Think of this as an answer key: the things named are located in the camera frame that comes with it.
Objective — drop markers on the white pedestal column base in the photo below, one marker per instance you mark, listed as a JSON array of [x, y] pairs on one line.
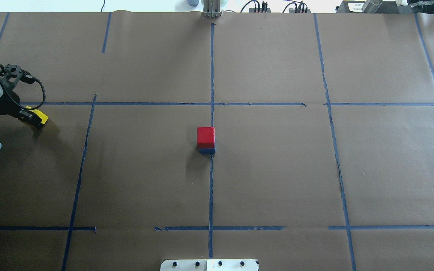
[[210, 265]]

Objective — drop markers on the yellow wooden block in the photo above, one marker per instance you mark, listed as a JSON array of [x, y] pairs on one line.
[[37, 119]]

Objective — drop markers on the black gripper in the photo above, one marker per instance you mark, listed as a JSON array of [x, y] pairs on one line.
[[7, 105]]

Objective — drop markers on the aluminium frame post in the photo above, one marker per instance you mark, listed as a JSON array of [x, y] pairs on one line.
[[212, 8]]

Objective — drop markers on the black power strip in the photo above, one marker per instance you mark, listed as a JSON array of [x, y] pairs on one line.
[[299, 7], [259, 7]]

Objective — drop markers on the blue wooden block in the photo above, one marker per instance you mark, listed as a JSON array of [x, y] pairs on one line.
[[207, 151]]

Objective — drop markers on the red wooden block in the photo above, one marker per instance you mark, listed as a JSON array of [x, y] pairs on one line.
[[206, 137]]

